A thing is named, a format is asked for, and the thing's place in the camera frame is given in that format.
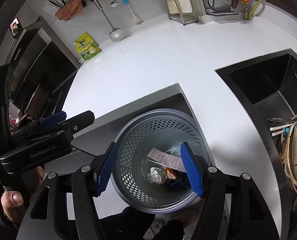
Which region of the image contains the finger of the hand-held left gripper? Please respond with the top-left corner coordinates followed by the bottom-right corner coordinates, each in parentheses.
top-left (26, 110), bottom-right (96, 143)
top-left (12, 111), bottom-right (67, 138)

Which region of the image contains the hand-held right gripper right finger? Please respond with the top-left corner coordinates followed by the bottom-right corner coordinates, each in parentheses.
top-left (180, 141), bottom-right (280, 240)

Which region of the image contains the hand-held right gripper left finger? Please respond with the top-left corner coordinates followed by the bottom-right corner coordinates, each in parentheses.
top-left (16, 142), bottom-right (119, 240)

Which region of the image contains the red and cream snack wrapper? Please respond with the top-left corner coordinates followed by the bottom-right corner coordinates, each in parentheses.
top-left (163, 167), bottom-right (186, 180)

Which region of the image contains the clear plastic bag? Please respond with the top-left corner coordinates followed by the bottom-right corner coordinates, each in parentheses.
top-left (165, 146), bottom-right (182, 155)

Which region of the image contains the grey perforated trash basket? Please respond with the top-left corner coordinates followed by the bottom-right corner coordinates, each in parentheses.
top-left (110, 108), bottom-right (209, 214)

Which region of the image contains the white and pink receipt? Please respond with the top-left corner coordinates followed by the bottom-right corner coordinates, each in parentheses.
top-left (148, 148), bottom-right (185, 173)

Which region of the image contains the white paper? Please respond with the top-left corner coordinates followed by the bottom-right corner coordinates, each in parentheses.
top-left (146, 167), bottom-right (167, 185)

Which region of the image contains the person's left hand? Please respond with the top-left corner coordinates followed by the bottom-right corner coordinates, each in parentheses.
top-left (1, 166), bottom-right (45, 223)

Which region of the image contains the yellow seasoning pouch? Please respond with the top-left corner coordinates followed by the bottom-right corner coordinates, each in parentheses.
top-left (74, 32), bottom-right (101, 63)

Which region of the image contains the metal spatula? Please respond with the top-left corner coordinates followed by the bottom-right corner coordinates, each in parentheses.
top-left (89, 0), bottom-right (121, 42)

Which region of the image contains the mounted smartphone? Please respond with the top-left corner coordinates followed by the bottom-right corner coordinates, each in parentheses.
top-left (10, 17), bottom-right (23, 39)

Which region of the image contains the stack of dirty dishes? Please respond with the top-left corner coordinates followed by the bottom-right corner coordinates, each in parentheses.
top-left (267, 112), bottom-right (297, 194)

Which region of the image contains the orange dishcloth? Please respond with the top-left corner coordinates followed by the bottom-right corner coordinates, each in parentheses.
top-left (55, 0), bottom-right (84, 22)

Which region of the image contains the black kitchen sink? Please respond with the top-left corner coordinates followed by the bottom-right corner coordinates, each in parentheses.
top-left (215, 49), bottom-right (297, 240)

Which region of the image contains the white and blue bottle brush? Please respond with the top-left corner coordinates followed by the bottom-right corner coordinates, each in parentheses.
top-left (121, 0), bottom-right (141, 24)

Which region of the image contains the metal cutting board rack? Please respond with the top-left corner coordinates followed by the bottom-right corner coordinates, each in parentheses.
top-left (161, 0), bottom-right (198, 26)

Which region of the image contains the yellow gas hose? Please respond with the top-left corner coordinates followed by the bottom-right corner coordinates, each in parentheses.
top-left (246, 0), bottom-right (263, 20)

